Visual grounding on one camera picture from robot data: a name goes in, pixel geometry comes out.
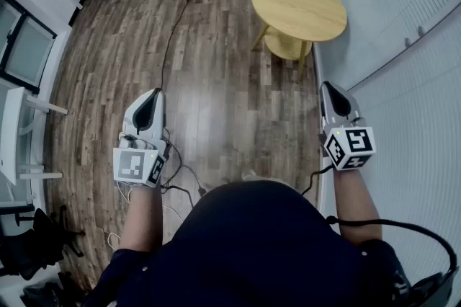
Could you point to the person's left forearm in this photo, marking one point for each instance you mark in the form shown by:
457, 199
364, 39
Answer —
142, 215

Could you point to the black office chair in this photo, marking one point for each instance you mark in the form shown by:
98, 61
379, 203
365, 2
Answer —
36, 244

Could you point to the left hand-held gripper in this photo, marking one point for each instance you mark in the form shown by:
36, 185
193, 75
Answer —
133, 165

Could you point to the black pack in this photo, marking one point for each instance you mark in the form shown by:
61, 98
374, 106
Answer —
432, 287

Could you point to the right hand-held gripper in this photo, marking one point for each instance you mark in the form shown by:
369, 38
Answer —
354, 143

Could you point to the grey wall knob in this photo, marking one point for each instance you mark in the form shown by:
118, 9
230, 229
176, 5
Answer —
420, 31

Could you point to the person's dark shirt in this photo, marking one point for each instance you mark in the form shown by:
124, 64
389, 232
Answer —
252, 244

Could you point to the person's right forearm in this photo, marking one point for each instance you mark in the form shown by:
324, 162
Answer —
354, 197

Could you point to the round wooden side table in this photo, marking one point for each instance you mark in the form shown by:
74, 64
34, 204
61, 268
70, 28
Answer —
302, 10

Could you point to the black-framed window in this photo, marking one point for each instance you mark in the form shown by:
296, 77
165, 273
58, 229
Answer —
25, 46

